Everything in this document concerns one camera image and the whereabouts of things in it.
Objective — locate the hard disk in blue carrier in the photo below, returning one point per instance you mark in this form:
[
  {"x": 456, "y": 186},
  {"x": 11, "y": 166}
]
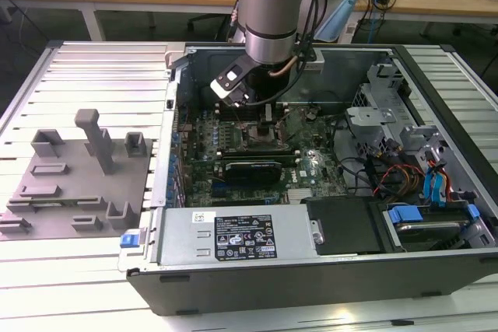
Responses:
[{"x": 428, "y": 229}]

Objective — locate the black plastic drive cover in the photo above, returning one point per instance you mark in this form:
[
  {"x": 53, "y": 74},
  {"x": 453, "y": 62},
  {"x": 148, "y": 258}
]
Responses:
[{"x": 342, "y": 227}]

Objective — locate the black graphics card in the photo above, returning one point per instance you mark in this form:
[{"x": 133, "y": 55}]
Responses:
[{"x": 253, "y": 172}]

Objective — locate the black RAM slot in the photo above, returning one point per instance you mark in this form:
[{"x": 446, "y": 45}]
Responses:
[
  {"x": 257, "y": 151},
  {"x": 260, "y": 156},
  {"x": 251, "y": 115}
]

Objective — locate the blue case latch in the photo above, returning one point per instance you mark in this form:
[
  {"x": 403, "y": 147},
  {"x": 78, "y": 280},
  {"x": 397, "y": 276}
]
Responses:
[{"x": 129, "y": 240}]

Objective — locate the grey power supply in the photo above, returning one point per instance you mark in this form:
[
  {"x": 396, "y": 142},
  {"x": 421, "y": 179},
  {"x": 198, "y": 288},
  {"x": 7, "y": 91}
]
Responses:
[{"x": 183, "y": 238}]

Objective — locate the black PC case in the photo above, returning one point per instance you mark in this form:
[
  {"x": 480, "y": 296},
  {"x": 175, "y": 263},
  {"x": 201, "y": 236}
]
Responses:
[{"x": 272, "y": 289}]

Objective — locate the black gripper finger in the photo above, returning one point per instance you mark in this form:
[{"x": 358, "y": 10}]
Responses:
[{"x": 268, "y": 114}]

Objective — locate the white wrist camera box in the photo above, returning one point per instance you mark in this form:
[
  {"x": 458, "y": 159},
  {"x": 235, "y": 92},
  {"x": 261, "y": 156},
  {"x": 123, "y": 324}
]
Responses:
[{"x": 229, "y": 79}]

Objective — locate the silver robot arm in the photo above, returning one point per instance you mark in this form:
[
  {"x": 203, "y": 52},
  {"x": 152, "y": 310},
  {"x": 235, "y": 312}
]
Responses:
[{"x": 268, "y": 9}]

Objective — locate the green motherboard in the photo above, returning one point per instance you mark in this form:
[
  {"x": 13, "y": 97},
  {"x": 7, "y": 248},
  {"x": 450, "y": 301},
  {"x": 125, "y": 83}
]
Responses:
[{"x": 330, "y": 184}]

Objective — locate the silver chipset heatsink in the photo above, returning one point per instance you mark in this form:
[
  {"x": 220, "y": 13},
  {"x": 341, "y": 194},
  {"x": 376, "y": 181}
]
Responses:
[{"x": 299, "y": 196}]

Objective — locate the round coin battery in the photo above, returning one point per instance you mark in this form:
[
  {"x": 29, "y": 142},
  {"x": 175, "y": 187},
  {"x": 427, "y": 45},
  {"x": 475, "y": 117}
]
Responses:
[{"x": 311, "y": 116}]

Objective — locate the grey parts rack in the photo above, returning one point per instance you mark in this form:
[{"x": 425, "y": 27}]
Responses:
[{"x": 78, "y": 192}]

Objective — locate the CPU socket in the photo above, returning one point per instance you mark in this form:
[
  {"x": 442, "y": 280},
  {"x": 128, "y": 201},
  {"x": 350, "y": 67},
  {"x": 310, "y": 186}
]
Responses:
[{"x": 249, "y": 142}]

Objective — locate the silver metal drive cage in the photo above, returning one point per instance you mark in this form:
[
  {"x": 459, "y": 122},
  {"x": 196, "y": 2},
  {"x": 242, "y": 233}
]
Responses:
[{"x": 369, "y": 114}]

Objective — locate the silver CPU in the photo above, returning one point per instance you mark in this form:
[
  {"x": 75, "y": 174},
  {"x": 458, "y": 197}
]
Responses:
[{"x": 268, "y": 132}]

